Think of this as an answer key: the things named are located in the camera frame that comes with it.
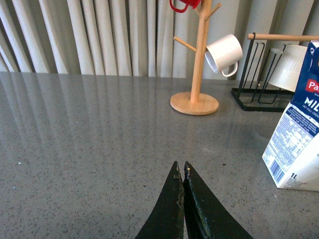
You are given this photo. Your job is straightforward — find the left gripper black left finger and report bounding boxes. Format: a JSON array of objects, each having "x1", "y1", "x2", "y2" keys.
[{"x1": 136, "y1": 161, "x2": 184, "y2": 239}]

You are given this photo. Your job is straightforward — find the red hanging mug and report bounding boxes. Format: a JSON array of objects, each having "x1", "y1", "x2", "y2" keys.
[{"x1": 169, "y1": 0, "x2": 201, "y2": 13}]

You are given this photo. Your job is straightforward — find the blue white milk carton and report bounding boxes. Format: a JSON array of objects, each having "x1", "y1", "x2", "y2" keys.
[{"x1": 262, "y1": 40, "x2": 319, "y2": 191}]

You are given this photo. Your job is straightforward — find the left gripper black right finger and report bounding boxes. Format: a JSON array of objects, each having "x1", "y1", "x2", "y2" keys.
[{"x1": 183, "y1": 161, "x2": 252, "y2": 239}]

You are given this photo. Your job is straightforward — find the black wire mug rack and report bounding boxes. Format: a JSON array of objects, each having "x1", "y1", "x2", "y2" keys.
[{"x1": 231, "y1": 33, "x2": 318, "y2": 112}]

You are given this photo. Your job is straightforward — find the small white hanging mug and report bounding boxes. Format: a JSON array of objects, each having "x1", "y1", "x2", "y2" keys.
[{"x1": 204, "y1": 34, "x2": 243, "y2": 77}]

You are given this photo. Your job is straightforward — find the left cream ribbed mug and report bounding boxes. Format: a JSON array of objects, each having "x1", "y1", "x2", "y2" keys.
[{"x1": 269, "y1": 45, "x2": 307, "y2": 92}]

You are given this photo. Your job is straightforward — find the wooden mug tree stand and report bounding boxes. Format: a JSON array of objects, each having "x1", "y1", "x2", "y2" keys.
[{"x1": 170, "y1": 0, "x2": 221, "y2": 116}]

